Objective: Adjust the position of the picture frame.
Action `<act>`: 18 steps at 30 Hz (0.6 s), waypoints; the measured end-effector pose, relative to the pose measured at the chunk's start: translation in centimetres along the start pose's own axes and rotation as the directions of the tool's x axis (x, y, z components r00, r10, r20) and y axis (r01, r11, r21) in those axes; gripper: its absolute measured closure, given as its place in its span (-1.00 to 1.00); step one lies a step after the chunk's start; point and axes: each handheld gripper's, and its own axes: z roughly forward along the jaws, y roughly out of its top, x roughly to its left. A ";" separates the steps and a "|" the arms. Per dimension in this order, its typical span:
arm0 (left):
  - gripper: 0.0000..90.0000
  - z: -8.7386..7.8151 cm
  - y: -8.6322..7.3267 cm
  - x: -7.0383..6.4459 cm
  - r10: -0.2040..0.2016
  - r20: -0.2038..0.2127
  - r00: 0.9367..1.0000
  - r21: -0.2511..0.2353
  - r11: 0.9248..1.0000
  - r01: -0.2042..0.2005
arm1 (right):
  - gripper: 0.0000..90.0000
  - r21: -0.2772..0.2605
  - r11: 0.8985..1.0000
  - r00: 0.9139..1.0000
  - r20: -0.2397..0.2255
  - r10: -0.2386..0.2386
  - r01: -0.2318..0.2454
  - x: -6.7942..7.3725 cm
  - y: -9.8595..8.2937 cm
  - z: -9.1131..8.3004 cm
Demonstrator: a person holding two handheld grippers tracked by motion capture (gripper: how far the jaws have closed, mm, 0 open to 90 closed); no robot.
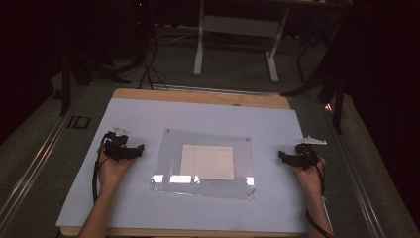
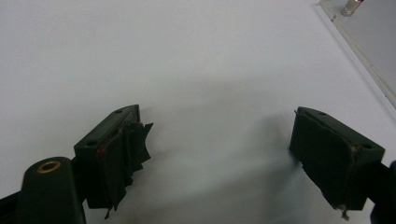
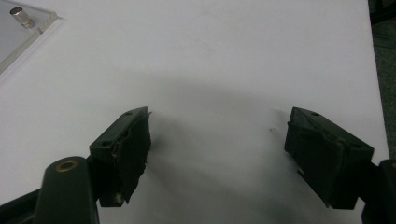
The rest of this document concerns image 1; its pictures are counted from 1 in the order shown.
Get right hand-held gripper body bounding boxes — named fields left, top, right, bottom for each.
left=294, top=135, right=328, bottom=171

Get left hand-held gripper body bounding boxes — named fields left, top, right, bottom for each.
left=101, top=126, right=134, bottom=163

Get clear acrylic photo frame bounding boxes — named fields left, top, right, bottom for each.
left=150, top=128, right=257, bottom=201

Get photo paper sheet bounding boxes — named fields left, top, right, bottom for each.
left=179, top=144, right=236, bottom=181

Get person's right hand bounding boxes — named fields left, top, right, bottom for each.
left=288, top=156, right=327, bottom=196

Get person's left hand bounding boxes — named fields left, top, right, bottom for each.
left=97, top=147, right=139, bottom=195

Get black metal stand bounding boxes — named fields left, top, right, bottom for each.
left=280, top=9, right=350, bottom=136
left=58, top=46, right=132, bottom=117

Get wooden table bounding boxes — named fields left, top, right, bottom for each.
left=59, top=87, right=332, bottom=238

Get pale blue table mat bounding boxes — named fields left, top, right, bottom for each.
left=55, top=97, right=334, bottom=235

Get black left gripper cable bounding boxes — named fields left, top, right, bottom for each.
left=91, top=133, right=112, bottom=205

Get metal floor rail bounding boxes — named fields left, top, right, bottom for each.
left=323, top=105, right=388, bottom=238
left=0, top=98, right=87, bottom=229
left=151, top=83, right=282, bottom=97

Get black floor cables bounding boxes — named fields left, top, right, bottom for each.
left=138, top=29, right=170, bottom=91

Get white metal desk frame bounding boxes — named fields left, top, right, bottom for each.
left=192, top=0, right=291, bottom=84

